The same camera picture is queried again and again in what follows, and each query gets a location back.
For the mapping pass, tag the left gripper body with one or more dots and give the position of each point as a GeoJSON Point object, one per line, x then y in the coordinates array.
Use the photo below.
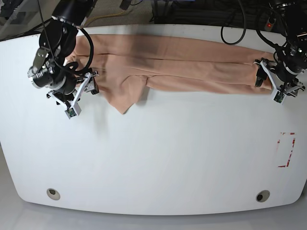
{"type": "Point", "coordinates": [288, 67]}

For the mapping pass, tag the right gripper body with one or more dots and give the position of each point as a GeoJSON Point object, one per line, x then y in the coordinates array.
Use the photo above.
{"type": "Point", "coordinates": [65, 92]}

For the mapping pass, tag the peach T-shirt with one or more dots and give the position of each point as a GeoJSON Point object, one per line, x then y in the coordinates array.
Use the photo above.
{"type": "Point", "coordinates": [127, 64]}

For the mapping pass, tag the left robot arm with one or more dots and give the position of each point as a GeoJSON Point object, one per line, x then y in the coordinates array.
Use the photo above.
{"type": "Point", "coordinates": [292, 22]}

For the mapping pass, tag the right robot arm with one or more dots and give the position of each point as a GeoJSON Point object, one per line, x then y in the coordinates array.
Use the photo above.
{"type": "Point", "coordinates": [57, 41]}

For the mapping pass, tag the power strip with red light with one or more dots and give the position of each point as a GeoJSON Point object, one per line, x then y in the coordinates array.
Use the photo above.
{"type": "Point", "coordinates": [270, 23]}

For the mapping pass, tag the red tape rectangle marking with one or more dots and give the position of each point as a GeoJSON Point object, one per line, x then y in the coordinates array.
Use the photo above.
{"type": "Point", "coordinates": [284, 149]}

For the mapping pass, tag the left table grommet hole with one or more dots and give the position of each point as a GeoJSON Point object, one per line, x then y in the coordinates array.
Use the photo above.
{"type": "Point", "coordinates": [53, 194]}

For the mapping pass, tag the table grommet hole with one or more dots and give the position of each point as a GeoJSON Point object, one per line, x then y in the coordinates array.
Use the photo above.
{"type": "Point", "coordinates": [53, 194]}
{"type": "Point", "coordinates": [262, 196]}

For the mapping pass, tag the right table grommet hole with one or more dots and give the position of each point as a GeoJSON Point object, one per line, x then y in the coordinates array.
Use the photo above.
{"type": "Point", "coordinates": [262, 196]}

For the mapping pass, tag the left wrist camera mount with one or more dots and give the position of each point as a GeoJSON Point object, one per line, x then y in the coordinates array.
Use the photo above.
{"type": "Point", "coordinates": [280, 90]}

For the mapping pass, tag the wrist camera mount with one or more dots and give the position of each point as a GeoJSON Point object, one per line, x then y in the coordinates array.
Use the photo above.
{"type": "Point", "coordinates": [72, 108]}
{"type": "Point", "coordinates": [280, 90]}

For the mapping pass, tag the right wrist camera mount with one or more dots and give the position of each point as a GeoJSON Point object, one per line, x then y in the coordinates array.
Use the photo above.
{"type": "Point", "coordinates": [72, 108]}

